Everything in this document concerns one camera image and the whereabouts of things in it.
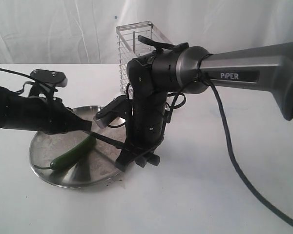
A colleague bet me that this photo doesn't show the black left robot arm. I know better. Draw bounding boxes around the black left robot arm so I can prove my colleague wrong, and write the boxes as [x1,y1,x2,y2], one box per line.
[0,86,92,135]

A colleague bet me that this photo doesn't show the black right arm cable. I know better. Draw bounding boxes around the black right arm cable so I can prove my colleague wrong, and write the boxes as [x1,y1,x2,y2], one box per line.
[124,80,293,232]

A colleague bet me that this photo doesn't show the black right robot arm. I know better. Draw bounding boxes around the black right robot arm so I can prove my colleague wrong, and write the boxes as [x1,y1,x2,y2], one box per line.
[116,36,293,171]

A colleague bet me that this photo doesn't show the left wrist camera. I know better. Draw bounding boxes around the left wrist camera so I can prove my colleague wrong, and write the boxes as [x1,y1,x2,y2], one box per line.
[16,69,68,98]

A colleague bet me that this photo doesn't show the green cucumber with stem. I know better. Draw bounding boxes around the green cucumber with stem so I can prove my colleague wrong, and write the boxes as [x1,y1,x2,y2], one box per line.
[33,136,96,171]

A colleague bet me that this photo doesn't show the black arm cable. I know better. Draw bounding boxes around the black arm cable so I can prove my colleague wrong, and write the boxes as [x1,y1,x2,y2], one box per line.
[124,80,293,232]
[0,65,36,80]

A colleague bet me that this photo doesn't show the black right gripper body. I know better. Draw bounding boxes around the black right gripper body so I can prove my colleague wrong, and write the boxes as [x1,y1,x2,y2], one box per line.
[115,120,166,172]

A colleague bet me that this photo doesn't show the round stainless steel plate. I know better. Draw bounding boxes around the round stainless steel plate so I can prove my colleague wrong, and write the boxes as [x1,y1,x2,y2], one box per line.
[29,105,127,189]

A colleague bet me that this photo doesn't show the black knife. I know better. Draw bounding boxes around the black knife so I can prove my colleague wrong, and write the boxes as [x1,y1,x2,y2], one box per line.
[84,131,127,150]

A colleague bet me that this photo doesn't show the metal wire utensil holder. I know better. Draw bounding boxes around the metal wire utensil holder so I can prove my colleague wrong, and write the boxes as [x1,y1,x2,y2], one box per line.
[116,21,171,95]

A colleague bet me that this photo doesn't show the white backdrop cloth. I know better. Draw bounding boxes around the white backdrop cloth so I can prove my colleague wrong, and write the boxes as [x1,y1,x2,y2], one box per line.
[0,0,293,64]

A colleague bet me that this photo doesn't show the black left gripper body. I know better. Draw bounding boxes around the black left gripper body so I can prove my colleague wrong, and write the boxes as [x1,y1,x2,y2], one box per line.
[3,96,73,134]

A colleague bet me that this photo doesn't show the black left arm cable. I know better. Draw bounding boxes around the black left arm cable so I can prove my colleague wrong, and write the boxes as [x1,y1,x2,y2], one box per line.
[0,65,36,80]

